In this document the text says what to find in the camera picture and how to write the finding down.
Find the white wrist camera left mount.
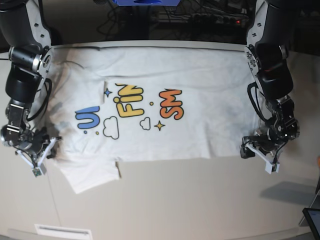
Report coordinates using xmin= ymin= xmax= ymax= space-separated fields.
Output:
xmin=240 ymin=142 xmax=280 ymax=174

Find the black power strip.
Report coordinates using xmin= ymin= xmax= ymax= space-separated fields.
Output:
xmin=191 ymin=13 xmax=249 ymax=26

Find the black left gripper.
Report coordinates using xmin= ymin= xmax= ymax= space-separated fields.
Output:
xmin=240 ymin=134 xmax=288 ymax=159

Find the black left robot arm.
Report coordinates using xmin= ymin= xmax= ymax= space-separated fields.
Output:
xmin=240 ymin=0 xmax=301 ymax=163

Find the white wrist camera right mount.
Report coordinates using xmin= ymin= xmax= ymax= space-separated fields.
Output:
xmin=18 ymin=136 xmax=62 ymax=178

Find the white label strip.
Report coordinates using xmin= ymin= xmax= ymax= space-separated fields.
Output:
xmin=34 ymin=224 xmax=93 ymax=240

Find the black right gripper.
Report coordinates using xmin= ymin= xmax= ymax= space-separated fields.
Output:
xmin=9 ymin=127 xmax=58 ymax=160

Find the black tablet screen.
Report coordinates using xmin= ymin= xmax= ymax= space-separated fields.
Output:
xmin=302 ymin=208 xmax=320 ymax=240

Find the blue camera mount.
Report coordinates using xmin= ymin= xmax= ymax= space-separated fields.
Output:
xmin=113 ymin=0 xmax=180 ymax=7

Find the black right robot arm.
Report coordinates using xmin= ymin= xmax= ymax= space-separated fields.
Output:
xmin=0 ymin=0 xmax=53 ymax=162

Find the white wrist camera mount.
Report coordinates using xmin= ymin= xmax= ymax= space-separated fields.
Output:
xmin=240 ymin=142 xmax=280 ymax=174
xmin=18 ymin=136 xmax=62 ymax=178

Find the white printed T-shirt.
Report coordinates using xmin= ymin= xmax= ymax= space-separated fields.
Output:
xmin=45 ymin=46 xmax=260 ymax=194

